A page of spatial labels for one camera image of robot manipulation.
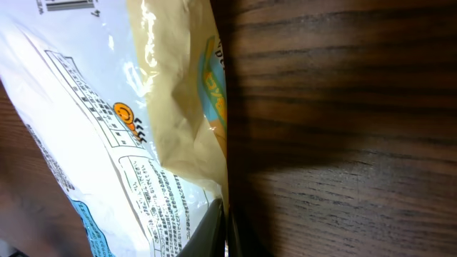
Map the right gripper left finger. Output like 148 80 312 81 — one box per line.
177 199 226 257

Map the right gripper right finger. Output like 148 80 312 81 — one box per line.
228 209 273 257

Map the cream snack bag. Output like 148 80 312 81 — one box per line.
1 0 229 257

